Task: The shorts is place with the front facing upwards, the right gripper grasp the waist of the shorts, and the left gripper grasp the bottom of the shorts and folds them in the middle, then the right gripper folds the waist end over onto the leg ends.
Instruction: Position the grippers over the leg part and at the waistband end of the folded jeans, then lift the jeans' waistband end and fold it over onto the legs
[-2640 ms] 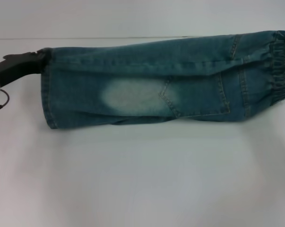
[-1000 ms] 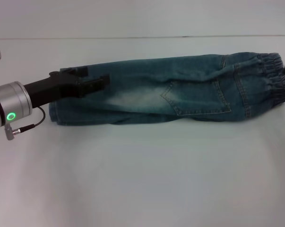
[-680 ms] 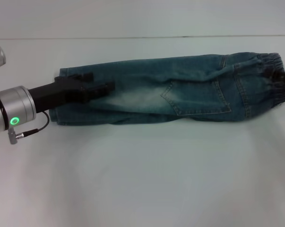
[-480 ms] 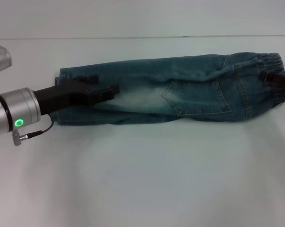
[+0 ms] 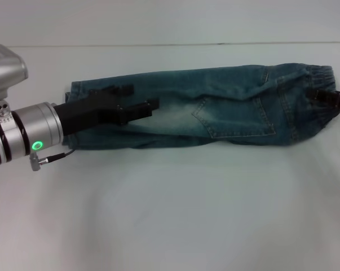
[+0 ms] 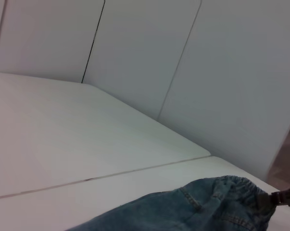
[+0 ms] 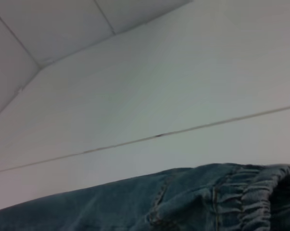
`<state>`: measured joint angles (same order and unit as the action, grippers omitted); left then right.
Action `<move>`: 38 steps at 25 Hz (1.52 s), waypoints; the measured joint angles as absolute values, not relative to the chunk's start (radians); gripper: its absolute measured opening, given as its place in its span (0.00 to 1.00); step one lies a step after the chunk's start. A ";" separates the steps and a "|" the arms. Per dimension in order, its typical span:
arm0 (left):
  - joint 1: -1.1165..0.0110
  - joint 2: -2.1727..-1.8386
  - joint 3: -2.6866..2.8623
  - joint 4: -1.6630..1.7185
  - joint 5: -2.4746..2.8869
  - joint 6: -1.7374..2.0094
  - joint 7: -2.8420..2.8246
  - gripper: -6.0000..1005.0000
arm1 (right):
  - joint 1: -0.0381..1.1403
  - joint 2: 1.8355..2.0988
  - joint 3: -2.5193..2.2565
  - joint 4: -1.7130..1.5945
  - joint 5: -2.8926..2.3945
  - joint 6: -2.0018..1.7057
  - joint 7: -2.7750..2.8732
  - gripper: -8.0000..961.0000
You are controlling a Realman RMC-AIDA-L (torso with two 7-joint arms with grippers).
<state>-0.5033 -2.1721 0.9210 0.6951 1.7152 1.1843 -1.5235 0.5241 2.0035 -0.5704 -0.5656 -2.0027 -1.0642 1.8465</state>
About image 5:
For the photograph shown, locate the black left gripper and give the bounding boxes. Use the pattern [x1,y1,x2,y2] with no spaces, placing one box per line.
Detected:
[54,84,161,137]

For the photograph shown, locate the blue denim shorts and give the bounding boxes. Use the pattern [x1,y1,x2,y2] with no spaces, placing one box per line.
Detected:
[63,64,340,150]

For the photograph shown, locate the grey wrist cable with plug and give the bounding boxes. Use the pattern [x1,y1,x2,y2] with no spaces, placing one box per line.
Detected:
[28,151,76,172]

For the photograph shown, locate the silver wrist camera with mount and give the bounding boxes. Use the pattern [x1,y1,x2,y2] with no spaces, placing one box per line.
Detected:
[0,43,29,121]

